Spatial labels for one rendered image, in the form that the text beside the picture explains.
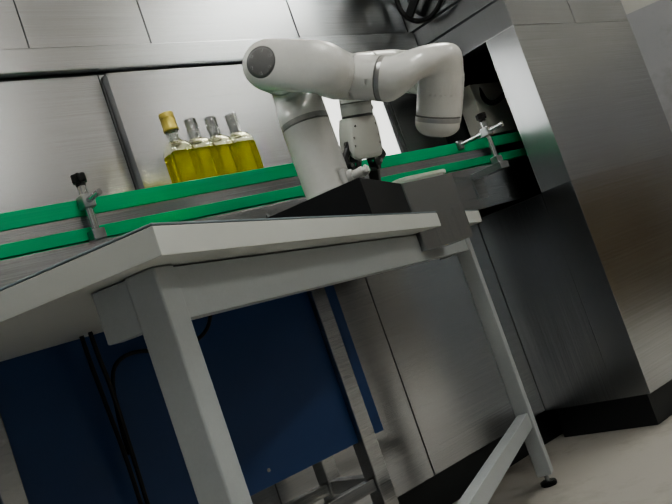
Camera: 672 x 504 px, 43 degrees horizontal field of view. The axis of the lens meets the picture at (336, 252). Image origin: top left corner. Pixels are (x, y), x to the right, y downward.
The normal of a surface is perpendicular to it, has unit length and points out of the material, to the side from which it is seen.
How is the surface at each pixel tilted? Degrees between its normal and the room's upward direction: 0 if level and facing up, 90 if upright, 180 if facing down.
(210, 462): 90
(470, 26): 90
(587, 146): 90
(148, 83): 90
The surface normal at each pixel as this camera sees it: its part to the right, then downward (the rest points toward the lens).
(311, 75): -0.31, 0.17
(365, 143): 0.67, 0.05
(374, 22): 0.62, -0.27
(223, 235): 0.87, -0.33
